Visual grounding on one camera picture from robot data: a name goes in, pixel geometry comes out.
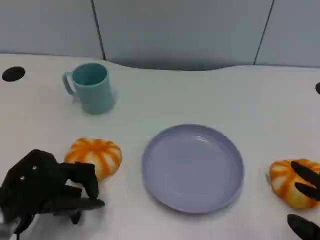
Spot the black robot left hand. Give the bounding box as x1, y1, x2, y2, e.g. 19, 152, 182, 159
42, 161, 106, 225

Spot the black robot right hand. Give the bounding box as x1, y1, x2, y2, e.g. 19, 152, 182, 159
286, 160, 320, 240

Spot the orange and white bread roll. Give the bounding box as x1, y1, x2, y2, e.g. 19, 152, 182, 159
64, 137, 123, 181
264, 158, 320, 210

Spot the pale green mug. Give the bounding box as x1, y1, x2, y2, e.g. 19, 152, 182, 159
62, 62, 115, 115

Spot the lilac plate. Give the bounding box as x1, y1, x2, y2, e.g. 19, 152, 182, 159
141, 123, 245, 214

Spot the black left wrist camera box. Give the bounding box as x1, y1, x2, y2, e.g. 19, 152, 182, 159
0, 149, 66, 217

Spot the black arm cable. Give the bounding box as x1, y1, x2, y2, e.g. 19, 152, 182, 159
13, 212, 35, 236

